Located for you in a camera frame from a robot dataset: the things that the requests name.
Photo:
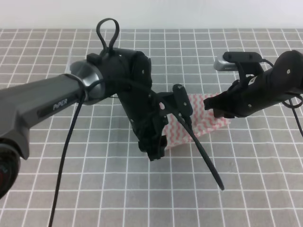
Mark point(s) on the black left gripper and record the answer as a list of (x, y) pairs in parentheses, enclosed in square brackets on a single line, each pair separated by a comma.
[(142, 108)]

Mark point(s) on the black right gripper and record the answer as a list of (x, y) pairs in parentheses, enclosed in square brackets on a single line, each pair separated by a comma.
[(240, 103)]

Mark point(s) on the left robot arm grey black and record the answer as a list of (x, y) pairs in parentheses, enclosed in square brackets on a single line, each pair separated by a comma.
[(121, 72)]

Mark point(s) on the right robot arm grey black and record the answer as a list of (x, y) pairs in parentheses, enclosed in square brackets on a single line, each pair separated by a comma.
[(284, 79)]

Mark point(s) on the grey grid tablecloth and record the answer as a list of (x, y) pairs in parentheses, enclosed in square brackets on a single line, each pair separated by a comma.
[(108, 182)]

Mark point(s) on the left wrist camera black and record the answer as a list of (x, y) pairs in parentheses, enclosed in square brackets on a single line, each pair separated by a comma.
[(182, 100)]

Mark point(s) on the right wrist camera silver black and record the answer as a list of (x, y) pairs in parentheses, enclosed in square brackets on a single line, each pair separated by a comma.
[(245, 63)]

